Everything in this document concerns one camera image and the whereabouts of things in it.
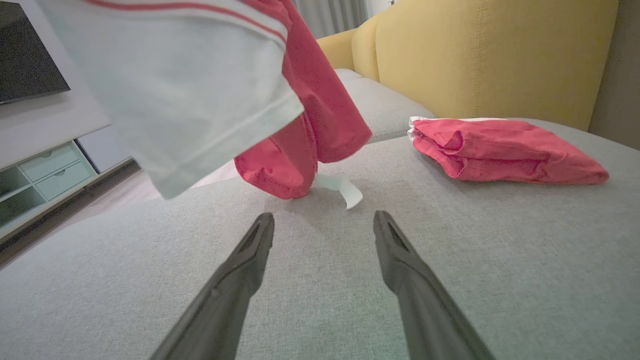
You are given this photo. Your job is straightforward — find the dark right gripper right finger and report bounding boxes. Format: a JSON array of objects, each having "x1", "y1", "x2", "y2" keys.
[{"x1": 373, "y1": 210, "x2": 496, "y2": 360}]

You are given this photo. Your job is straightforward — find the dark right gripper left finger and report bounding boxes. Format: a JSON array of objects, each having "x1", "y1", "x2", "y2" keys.
[{"x1": 150, "y1": 212, "x2": 275, "y2": 360}]

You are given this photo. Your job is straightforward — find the red white Bulls jersey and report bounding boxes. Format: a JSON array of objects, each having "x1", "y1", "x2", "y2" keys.
[{"x1": 37, "y1": 0, "x2": 373, "y2": 211}]

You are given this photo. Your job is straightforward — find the large grey chaise cushion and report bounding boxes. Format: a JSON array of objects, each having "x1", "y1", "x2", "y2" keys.
[{"x1": 0, "y1": 118, "x2": 640, "y2": 360}]

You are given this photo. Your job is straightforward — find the red shorts with white trim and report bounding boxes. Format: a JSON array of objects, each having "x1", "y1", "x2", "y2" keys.
[{"x1": 407, "y1": 116, "x2": 610, "y2": 186}]

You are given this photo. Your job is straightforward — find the long grey sofa seat cushion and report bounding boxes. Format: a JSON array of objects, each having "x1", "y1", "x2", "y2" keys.
[{"x1": 334, "y1": 68, "x2": 437, "y2": 144}]

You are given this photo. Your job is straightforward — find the teal and grey TV cabinet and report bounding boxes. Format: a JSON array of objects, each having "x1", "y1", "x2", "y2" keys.
[{"x1": 0, "y1": 122, "x2": 141, "y2": 246}]

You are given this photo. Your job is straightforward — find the narrow yellow sofa back cushion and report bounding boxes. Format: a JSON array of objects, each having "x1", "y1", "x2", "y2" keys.
[{"x1": 351, "y1": 15, "x2": 382, "y2": 83}]

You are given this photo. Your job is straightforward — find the wide yellow sofa back cushion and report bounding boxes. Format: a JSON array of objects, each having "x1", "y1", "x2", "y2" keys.
[{"x1": 375, "y1": 0, "x2": 621, "y2": 132}]

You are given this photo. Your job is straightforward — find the yellow sofa armrest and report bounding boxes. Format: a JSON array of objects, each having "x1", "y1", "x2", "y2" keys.
[{"x1": 316, "y1": 28, "x2": 358, "y2": 71}]

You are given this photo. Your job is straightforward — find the grey curtain panel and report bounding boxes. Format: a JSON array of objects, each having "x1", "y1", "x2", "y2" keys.
[{"x1": 292, "y1": 0, "x2": 368, "y2": 40}]

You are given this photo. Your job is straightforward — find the black flat television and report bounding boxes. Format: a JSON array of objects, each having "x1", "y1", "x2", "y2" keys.
[{"x1": 0, "y1": 0, "x2": 71, "y2": 106}]

